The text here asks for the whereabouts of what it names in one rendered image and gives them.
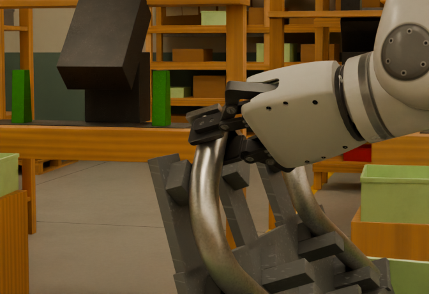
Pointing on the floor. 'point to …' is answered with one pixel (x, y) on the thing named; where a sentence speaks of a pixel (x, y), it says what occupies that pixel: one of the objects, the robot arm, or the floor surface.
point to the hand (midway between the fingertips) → (217, 140)
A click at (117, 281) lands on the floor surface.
